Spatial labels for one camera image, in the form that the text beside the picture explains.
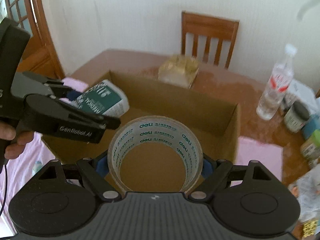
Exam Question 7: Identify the green medical mask pack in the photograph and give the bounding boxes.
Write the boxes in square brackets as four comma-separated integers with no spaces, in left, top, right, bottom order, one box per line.
[72,79,130,118]

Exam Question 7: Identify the clear packing tape roll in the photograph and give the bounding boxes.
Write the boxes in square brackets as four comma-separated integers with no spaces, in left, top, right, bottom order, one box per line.
[107,115,203,194]

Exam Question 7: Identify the person's left hand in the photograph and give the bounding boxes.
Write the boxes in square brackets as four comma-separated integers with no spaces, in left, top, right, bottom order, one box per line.
[1,122,34,160]

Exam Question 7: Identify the pink table cloth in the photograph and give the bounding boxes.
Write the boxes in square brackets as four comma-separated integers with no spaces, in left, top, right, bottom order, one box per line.
[0,76,284,238]

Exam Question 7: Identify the brown cardboard box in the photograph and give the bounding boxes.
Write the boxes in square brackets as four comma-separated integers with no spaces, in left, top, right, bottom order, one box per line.
[42,72,240,194]

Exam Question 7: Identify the wooden door with panes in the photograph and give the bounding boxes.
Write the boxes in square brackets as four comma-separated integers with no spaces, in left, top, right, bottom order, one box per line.
[1,0,65,79]

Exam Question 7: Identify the clear plastic bag clutter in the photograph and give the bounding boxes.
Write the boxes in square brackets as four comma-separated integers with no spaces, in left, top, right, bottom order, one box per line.
[288,164,319,231]

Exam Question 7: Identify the black lid glass jar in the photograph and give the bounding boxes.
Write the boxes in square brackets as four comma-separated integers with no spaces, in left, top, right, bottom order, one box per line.
[284,101,310,133]

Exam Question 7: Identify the beige plastic bag bundle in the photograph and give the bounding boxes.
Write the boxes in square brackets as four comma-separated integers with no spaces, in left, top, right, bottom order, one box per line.
[158,55,199,89]

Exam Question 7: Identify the blue round container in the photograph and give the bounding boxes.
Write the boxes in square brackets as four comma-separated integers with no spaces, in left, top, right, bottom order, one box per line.
[302,114,320,140]

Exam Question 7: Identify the plastic water bottle red label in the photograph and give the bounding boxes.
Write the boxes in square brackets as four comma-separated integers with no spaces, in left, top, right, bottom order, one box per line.
[256,44,297,121]

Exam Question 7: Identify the wooden chair behind table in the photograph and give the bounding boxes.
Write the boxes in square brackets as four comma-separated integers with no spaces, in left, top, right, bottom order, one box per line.
[181,11,240,69]

